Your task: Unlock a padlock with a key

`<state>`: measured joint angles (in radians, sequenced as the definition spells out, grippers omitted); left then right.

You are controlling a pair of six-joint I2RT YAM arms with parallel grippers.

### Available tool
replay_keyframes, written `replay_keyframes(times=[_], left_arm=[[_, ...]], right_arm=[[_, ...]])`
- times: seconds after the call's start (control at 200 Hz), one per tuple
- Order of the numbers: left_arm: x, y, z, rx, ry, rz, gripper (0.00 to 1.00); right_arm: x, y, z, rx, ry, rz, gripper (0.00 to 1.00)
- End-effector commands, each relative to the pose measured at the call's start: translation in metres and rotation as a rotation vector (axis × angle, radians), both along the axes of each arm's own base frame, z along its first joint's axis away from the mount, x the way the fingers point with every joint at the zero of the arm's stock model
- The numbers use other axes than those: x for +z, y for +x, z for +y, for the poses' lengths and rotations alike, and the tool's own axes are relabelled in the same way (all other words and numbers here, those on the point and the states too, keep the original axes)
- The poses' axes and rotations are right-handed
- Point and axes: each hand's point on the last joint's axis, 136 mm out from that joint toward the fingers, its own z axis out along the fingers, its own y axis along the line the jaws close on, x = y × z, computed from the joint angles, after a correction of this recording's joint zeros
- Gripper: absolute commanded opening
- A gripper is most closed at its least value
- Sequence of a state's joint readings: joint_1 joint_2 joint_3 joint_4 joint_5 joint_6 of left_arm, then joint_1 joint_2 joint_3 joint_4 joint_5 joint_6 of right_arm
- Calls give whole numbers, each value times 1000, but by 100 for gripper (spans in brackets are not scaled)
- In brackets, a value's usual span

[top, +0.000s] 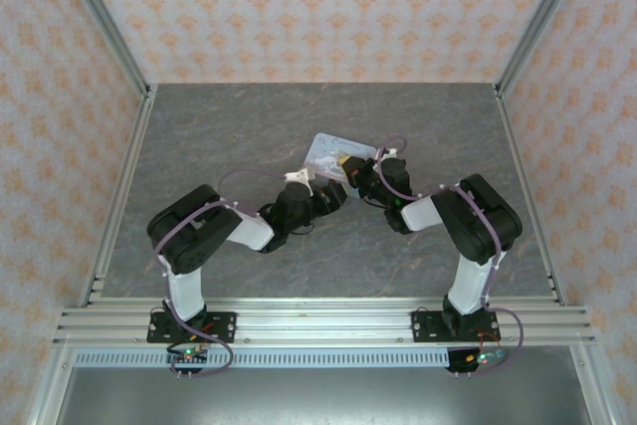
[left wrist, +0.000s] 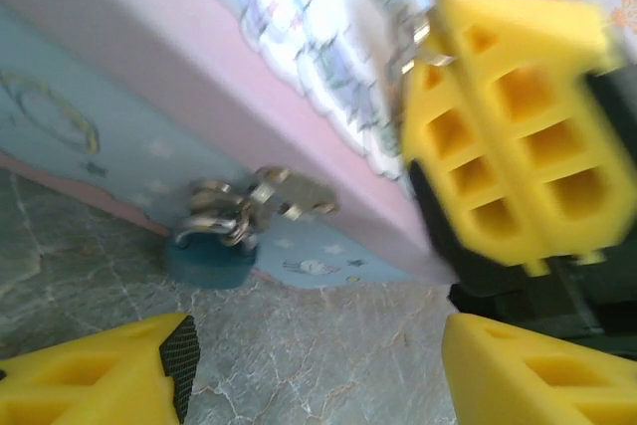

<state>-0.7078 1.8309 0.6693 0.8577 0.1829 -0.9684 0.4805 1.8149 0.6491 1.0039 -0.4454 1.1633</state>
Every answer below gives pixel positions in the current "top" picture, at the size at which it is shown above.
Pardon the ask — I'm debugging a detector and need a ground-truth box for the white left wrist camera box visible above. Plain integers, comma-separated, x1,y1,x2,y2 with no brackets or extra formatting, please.
284,168,316,195

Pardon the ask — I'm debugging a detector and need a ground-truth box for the aluminium table side rail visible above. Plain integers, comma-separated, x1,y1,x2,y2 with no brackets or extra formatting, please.
77,86,158,310
495,86,566,307

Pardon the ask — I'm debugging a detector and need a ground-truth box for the cartoon printed tin box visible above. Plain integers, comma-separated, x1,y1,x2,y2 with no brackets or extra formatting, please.
302,131,379,200

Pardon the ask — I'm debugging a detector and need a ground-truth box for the grey metal sheet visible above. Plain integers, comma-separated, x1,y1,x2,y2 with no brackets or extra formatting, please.
54,367,593,425

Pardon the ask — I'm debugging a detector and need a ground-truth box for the grey slotted cable duct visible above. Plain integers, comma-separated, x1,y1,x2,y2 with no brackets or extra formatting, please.
74,350,457,367

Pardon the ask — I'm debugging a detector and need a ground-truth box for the long aluminium extrusion rail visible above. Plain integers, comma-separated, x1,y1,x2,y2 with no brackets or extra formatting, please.
52,298,597,346

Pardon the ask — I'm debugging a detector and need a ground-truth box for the aluminium frame post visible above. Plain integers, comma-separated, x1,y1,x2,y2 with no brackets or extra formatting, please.
52,0,153,98
495,0,593,98

